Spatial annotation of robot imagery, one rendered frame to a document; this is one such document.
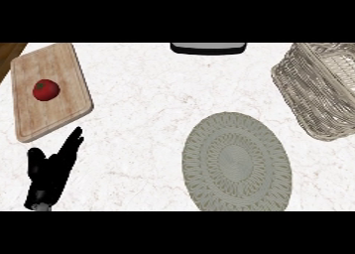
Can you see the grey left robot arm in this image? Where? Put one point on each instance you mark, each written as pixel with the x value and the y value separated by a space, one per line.
pixel 40 207

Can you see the beige wicker basket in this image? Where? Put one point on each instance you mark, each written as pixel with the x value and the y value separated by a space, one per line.
pixel 324 89

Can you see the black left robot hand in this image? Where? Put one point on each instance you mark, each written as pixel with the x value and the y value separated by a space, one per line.
pixel 50 172

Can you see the grey round woven placemat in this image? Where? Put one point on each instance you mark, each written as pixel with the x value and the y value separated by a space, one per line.
pixel 237 162

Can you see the brown wooden counter edge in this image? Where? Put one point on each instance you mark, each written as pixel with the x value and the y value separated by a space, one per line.
pixel 2 59

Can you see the wooden cutting board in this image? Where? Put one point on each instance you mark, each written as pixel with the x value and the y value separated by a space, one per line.
pixel 48 92

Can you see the red tomato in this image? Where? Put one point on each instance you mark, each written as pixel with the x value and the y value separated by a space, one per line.
pixel 45 89

